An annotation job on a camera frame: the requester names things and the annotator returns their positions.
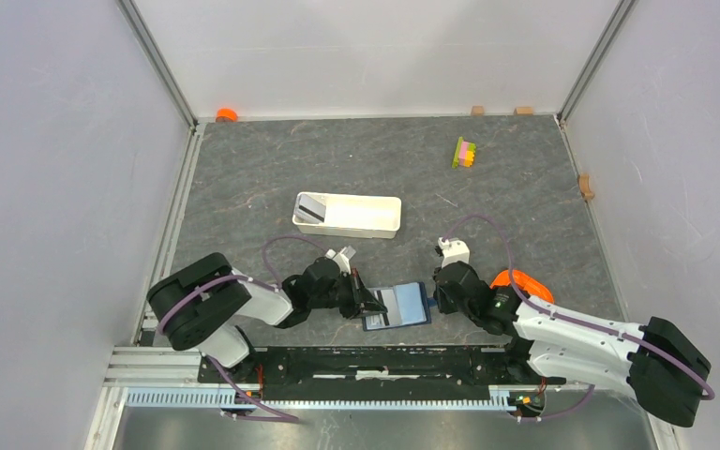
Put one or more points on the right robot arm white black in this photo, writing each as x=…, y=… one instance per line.
x=654, y=363

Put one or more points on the blue card holder wallet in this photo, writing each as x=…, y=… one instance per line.
x=407, y=305

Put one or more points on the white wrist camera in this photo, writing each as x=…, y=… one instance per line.
x=452, y=250
x=342, y=258

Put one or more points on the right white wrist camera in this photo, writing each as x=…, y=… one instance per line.
x=452, y=250

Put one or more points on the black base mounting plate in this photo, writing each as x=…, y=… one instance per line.
x=456, y=372

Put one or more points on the orange plastic ring toy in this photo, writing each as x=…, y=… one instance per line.
x=527, y=284

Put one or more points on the white plastic tray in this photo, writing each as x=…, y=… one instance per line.
x=355, y=216

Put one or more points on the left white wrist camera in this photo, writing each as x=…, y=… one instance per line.
x=342, y=258

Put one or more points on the colourful toy block stack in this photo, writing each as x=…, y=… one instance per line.
x=464, y=155

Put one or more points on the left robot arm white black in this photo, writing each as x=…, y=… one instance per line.
x=194, y=305

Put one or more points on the curved wooden piece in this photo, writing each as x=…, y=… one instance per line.
x=585, y=187

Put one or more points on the orange round cap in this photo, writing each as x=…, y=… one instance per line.
x=226, y=115

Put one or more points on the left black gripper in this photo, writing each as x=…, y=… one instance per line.
x=362, y=301

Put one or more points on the wooden block right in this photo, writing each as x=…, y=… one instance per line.
x=524, y=110

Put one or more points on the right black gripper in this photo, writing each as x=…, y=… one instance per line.
x=442, y=306

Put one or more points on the white cable comb rail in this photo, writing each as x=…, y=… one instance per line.
x=226, y=398

